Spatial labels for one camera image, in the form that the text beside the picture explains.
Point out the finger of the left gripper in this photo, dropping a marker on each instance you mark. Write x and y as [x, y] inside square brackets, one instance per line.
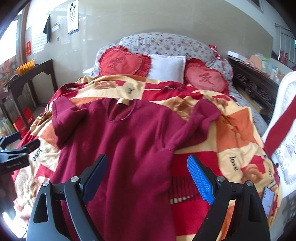
[26, 149]
[7, 140]

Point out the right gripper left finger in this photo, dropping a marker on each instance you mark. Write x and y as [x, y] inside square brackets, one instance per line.
[47, 221]

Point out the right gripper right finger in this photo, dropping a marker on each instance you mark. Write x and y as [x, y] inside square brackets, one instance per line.
[248, 221]

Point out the maroon fleece sweater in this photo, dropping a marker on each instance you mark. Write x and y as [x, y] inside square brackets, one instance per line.
[139, 139]

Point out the red gift bag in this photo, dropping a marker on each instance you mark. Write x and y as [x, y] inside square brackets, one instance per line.
[20, 127]
[28, 116]

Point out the smartphone on bed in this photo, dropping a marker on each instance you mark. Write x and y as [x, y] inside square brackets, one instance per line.
[267, 200]

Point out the dark wooden side table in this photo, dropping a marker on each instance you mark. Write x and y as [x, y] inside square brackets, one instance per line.
[17, 83]

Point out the red orange cream blanket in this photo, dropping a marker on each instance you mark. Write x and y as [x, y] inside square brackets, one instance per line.
[233, 147]

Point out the yellow plastic basket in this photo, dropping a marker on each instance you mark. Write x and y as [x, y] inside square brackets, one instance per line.
[24, 68]

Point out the white chair with red cloth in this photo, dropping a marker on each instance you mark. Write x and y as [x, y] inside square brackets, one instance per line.
[279, 137]

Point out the dark hanging cloth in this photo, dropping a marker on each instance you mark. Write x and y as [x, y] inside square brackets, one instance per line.
[48, 29]

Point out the left red heart pillow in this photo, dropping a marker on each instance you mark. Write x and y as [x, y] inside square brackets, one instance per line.
[118, 60]

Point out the red heart pillow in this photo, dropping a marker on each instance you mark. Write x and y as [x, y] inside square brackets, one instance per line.
[198, 75]
[118, 60]

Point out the white rectangular pillow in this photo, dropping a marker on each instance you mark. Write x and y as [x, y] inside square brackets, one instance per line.
[167, 68]

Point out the right red heart pillow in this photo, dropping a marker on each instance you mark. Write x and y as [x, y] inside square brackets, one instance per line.
[198, 75]

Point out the floral quilt bedding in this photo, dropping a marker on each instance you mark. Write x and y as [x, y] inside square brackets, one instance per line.
[171, 45]

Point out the metal railing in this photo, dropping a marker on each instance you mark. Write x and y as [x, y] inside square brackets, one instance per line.
[286, 54]

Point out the red wall sticker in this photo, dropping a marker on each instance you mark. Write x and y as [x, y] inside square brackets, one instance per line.
[28, 48]

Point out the wall calendar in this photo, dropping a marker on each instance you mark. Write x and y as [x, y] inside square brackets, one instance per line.
[72, 17]

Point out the dark carved wooden bed frame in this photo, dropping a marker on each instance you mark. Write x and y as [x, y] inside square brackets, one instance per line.
[256, 85]

